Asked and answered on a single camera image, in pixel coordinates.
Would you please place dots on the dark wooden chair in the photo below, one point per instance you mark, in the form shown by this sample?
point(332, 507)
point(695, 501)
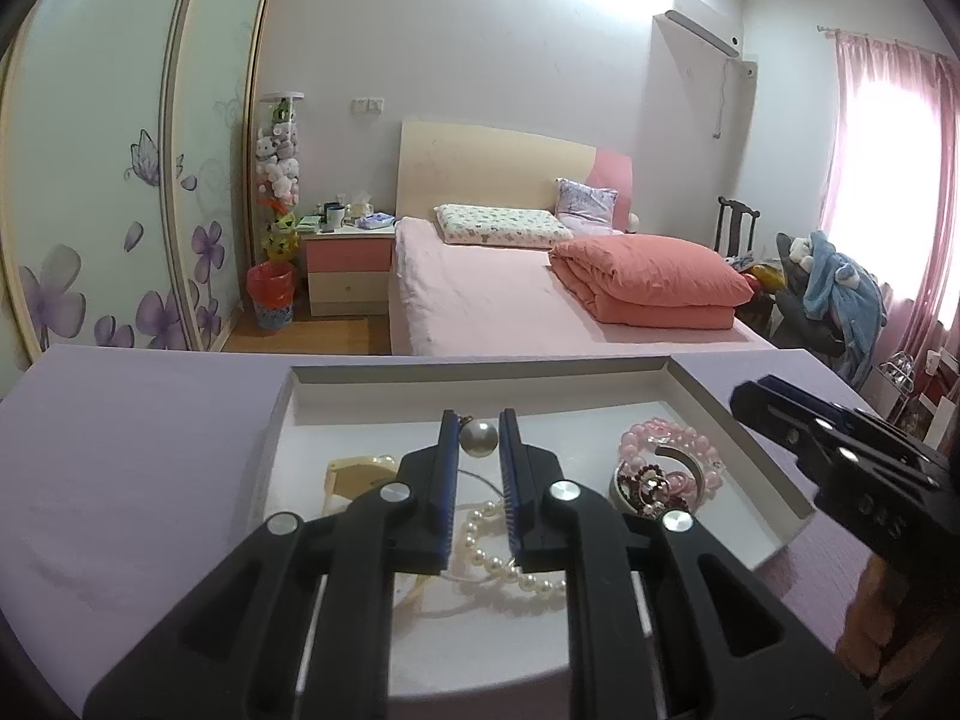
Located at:
point(726, 229)

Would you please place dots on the large silver pearl pendant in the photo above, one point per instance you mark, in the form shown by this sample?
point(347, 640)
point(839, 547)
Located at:
point(480, 440)

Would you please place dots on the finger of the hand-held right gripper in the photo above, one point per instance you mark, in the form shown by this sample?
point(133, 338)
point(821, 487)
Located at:
point(772, 416)
point(814, 403)

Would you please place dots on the beige and pink headboard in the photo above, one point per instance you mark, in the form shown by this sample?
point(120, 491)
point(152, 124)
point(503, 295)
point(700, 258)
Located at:
point(487, 165)

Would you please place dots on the trash bin with red bag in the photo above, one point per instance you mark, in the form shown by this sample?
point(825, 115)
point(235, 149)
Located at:
point(271, 296)

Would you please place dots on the curtain rod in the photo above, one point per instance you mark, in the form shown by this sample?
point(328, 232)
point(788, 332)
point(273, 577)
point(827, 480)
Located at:
point(862, 34)

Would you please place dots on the white mug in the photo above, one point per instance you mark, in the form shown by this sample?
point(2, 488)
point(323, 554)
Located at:
point(334, 217)

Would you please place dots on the thin silver bangle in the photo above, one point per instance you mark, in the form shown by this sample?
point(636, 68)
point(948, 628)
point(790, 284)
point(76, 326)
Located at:
point(480, 478)

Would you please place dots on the white patterned pillow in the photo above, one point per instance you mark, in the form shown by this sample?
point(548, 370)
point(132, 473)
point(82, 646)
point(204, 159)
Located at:
point(495, 223)

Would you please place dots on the white wall switch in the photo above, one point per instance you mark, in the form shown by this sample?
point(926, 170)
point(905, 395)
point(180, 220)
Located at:
point(367, 106)

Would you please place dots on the blue packet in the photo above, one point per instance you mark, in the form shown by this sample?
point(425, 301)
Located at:
point(375, 221)

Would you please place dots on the bed with pink sheet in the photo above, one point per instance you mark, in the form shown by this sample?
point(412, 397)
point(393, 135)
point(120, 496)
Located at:
point(480, 300)

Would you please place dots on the purple sheet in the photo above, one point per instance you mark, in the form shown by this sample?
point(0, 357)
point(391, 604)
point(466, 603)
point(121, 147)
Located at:
point(112, 465)

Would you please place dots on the white air conditioner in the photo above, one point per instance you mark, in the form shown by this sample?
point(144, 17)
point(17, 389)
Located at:
point(701, 19)

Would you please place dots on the grey cardboard box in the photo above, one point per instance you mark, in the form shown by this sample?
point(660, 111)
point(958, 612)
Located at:
point(585, 405)

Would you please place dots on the floral sliding door wardrobe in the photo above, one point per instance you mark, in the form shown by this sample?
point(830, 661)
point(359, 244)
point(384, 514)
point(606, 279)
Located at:
point(90, 165)

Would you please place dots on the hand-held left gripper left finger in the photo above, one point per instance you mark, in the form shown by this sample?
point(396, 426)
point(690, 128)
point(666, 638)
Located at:
point(448, 465)

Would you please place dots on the pink and beige nightstand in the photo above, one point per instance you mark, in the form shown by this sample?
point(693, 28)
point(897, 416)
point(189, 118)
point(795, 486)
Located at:
point(349, 270)

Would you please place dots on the clear plush toy tower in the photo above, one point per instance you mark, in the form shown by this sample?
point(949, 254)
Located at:
point(277, 165)

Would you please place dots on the dark grey seat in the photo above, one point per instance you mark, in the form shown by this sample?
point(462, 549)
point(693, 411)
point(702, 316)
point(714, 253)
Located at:
point(787, 300)

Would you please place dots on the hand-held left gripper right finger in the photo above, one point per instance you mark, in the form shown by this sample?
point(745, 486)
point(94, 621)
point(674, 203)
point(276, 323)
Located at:
point(510, 480)

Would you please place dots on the folded pink quilt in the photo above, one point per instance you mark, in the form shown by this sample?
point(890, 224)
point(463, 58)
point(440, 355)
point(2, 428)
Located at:
point(645, 277)

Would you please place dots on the blue fleece robe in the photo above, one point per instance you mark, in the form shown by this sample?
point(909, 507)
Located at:
point(840, 300)

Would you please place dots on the pink curtain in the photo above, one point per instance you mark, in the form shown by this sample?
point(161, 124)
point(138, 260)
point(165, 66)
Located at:
point(847, 165)

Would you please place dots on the red and yellow toy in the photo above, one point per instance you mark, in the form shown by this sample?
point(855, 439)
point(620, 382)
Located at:
point(765, 277)

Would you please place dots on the floral cushion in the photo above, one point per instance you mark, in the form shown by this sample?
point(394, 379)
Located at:
point(585, 202)

